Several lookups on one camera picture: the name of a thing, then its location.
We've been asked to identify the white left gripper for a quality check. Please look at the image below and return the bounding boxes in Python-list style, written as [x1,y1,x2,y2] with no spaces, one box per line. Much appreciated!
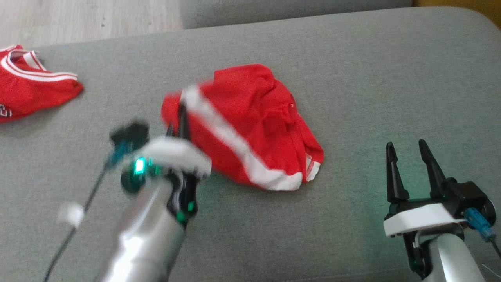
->
[143,103,213,179]

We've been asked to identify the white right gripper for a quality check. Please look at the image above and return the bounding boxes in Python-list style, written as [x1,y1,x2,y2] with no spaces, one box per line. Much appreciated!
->
[383,139,470,239]

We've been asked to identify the red shorts with white stripe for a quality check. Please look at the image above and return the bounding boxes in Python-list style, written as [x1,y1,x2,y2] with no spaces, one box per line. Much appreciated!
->
[161,63,324,192]

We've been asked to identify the red shirt with white trim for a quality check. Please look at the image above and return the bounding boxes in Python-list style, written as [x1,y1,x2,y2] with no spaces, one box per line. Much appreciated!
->
[0,44,84,124]

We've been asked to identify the large grey sofa seat cushion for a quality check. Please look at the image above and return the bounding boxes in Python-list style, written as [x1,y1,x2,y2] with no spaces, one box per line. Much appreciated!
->
[0,6,501,282]

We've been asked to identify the blue-plug right arm cable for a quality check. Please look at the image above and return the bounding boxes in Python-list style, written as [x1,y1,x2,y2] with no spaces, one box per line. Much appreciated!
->
[464,208,501,259]

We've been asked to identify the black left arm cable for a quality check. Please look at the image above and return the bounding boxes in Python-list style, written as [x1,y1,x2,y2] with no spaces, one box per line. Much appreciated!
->
[43,141,132,282]

